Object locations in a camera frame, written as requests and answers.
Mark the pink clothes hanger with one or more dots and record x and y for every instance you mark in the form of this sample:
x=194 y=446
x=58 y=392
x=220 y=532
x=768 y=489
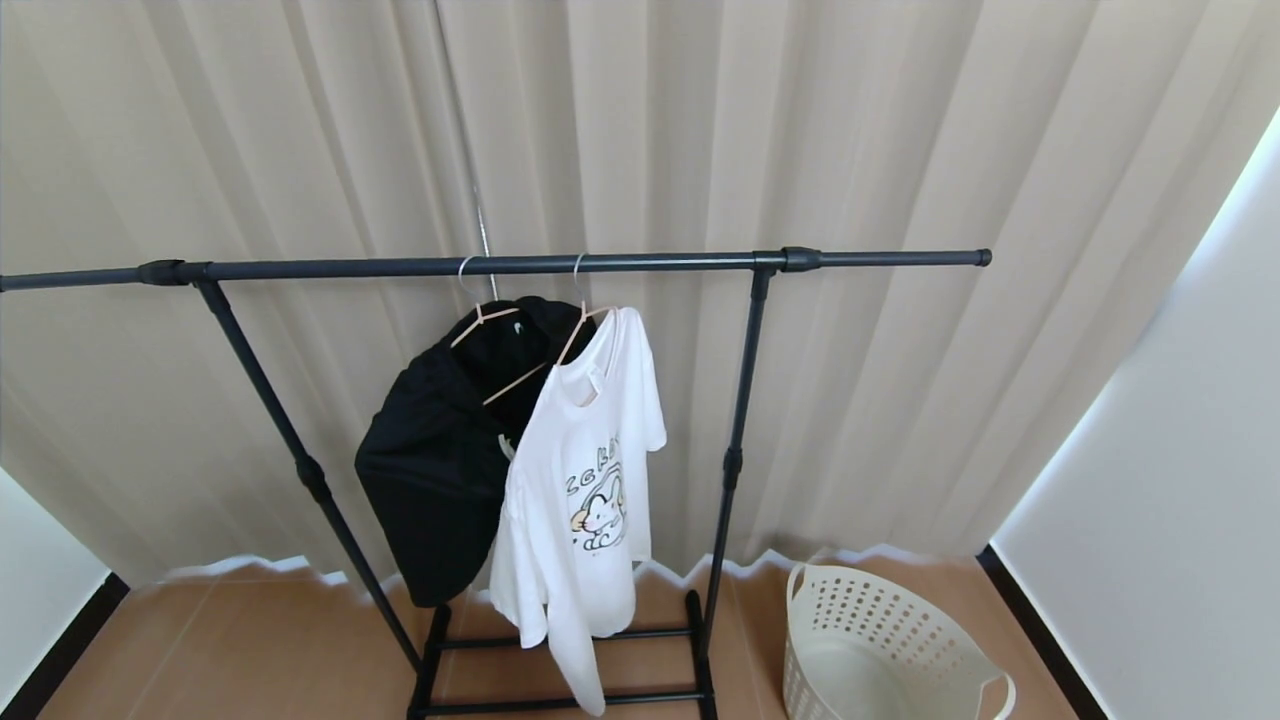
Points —
x=571 y=340
x=515 y=381

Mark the white garment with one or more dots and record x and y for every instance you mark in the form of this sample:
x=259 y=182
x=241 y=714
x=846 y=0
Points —
x=570 y=560

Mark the black shorts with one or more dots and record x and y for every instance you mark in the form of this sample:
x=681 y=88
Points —
x=430 y=480

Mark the black clothes rack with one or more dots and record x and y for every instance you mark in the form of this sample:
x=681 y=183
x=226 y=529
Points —
x=400 y=267

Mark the white laundry basket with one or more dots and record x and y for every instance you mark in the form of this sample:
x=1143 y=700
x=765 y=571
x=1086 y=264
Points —
x=880 y=640

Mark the beige curtain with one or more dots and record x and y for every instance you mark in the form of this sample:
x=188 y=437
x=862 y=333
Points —
x=300 y=120

